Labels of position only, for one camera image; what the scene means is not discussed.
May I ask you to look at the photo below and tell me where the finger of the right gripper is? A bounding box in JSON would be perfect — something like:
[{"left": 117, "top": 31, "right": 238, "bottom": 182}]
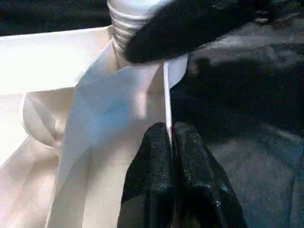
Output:
[{"left": 124, "top": 0, "right": 274, "bottom": 65}]

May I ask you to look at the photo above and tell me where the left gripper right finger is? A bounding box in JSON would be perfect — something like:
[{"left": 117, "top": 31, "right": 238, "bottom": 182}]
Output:
[{"left": 173, "top": 122, "right": 249, "bottom": 228}]

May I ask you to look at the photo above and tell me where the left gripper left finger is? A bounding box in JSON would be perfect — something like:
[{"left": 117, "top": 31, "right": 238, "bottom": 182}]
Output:
[{"left": 118, "top": 122, "right": 176, "bottom": 228}]

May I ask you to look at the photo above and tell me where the white plastic table leg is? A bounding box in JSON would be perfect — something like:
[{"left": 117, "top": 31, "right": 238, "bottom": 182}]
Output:
[{"left": 106, "top": 0, "right": 167, "bottom": 67}]

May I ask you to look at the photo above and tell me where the white plastic table top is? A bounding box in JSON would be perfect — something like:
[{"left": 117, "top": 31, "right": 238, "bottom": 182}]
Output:
[{"left": 0, "top": 26, "right": 190, "bottom": 228}]

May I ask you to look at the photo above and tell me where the black plastic table mat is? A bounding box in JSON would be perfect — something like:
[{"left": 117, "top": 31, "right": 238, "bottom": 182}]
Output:
[{"left": 0, "top": 0, "right": 304, "bottom": 228}]

